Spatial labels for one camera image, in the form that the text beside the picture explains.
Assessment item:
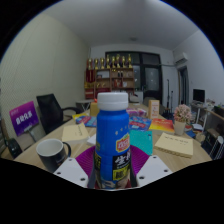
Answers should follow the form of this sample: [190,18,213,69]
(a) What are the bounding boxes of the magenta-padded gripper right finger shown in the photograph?
[129,144,174,189]

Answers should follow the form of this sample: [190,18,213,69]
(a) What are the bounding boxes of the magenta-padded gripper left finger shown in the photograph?
[53,145,98,189]

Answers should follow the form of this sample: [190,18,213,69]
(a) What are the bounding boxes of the blue white-capped drink bottle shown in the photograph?
[94,92,132,191]

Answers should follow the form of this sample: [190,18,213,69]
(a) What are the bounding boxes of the black mug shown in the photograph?
[35,138,72,173]

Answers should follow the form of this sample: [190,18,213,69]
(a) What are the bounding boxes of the teal book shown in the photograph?
[129,129,154,156]

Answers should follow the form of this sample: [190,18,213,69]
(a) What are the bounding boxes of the cream yellow book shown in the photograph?
[154,132,194,159]

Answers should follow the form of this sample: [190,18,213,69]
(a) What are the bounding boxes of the beige notebook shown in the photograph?
[61,122,90,144]

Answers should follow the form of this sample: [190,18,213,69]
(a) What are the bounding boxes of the orange book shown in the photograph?
[148,118,176,133]

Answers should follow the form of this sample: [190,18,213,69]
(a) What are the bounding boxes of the blue magazine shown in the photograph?
[75,115,98,128]
[128,116,153,132]

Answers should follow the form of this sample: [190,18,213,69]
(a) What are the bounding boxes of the thin yellow book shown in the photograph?
[72,112,90,121]

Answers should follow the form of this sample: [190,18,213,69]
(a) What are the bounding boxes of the pink packet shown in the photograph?
[126,107,148,118]

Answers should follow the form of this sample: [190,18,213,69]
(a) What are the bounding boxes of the orange standing box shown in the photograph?
[147,99,161,120]

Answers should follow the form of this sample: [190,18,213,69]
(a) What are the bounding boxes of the pink potted flowers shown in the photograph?
[173,103,193,136]

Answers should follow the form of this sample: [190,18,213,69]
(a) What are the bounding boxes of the black office chair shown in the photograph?
[35,93,82,135]

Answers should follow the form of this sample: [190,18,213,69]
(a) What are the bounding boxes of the yellow red-ribboned gift box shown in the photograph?
[89,100,100,118]

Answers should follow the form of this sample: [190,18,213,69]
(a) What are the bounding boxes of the small white side table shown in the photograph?
[74,99,95,113]

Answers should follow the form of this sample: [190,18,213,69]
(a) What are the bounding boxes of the purple sign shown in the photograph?
[8,100,40,137]

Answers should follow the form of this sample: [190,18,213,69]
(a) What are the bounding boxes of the black computer monitor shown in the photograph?
[192,88,207,104]

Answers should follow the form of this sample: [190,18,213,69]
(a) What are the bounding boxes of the dark glass door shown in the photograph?
[105,51,164,105]

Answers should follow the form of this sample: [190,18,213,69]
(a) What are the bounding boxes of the wooden trophy shelf unit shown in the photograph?
[84,54,137,100]

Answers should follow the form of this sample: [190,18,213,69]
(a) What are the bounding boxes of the white air conditioner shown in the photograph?
[173,52,189,66]

